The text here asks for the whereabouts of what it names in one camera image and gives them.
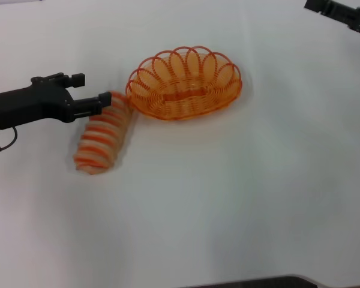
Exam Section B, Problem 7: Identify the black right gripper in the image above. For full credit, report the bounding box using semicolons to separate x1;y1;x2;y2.
304;0;360;37

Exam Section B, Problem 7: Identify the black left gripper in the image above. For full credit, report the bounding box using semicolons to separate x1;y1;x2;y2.
0;71;112;130

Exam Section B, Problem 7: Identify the orange striped bread roll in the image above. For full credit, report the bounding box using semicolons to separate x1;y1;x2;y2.
73;91;135;176

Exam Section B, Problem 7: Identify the orange wire basket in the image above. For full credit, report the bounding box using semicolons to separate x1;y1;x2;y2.
125;44;244;122

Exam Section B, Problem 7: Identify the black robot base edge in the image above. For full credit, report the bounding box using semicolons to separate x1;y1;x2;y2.
179;274;328;288

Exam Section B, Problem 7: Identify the dark left arm cable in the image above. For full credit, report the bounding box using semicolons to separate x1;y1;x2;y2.
0;125;18;155

